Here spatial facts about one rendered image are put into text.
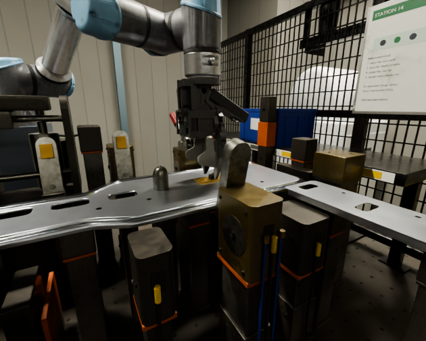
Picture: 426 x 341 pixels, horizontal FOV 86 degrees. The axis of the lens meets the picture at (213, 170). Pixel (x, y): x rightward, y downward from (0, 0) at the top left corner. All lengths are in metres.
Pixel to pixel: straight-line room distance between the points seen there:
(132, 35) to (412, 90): 0.72
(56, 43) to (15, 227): 0.70
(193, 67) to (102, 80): 2.73
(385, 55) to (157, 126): 2.78
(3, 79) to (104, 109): 2.14
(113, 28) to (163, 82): 2.85
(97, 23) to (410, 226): 0.56
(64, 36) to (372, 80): 0.98
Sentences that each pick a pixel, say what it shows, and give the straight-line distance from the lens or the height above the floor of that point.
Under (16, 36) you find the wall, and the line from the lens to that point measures 3.26.
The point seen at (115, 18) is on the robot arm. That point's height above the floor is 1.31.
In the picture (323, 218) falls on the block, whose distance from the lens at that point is 0.45.
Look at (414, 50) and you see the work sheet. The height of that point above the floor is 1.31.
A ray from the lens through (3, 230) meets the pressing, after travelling 0.44.
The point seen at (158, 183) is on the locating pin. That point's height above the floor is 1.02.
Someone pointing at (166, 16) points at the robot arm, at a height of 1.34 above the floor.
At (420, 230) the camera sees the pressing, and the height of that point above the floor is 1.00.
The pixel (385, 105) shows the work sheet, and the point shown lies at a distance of 0.88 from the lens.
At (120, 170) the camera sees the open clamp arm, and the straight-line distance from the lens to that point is 0.61.
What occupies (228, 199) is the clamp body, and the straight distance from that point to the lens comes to 0.33.
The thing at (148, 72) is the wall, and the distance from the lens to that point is 3.28.
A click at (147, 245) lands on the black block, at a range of 0.33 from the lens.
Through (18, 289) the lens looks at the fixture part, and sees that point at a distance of 0.54.
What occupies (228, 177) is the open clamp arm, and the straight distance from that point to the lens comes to 0.35.
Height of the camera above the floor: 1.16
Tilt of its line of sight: 15 degrees down
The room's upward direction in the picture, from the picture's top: straight up
